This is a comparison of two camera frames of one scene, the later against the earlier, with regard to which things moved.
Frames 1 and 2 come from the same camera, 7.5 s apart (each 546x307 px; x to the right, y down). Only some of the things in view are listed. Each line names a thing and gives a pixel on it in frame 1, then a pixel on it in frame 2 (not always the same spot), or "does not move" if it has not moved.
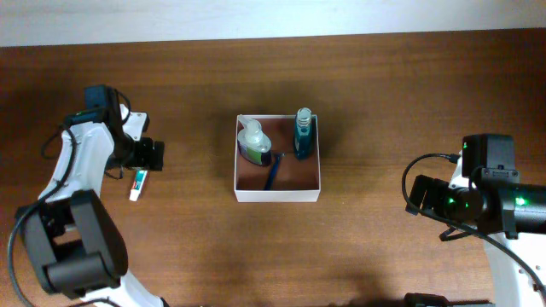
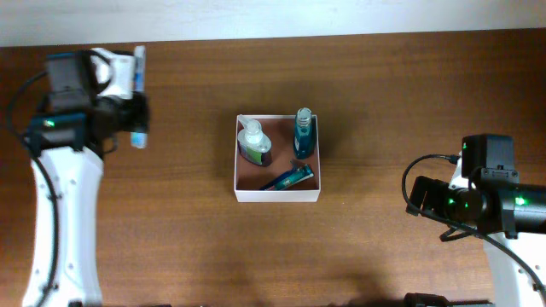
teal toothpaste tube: x=139 y=183 -> x=305 y=173
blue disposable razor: x=270 y=182 -> x=287 y=172
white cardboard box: x=293 y=180 does not move
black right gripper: x=431 y=200 does not move
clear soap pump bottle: x=253 y=143 does not move
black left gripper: x=144 y=159 -> x=141 y=105
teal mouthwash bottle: x=304 y=133 does not move
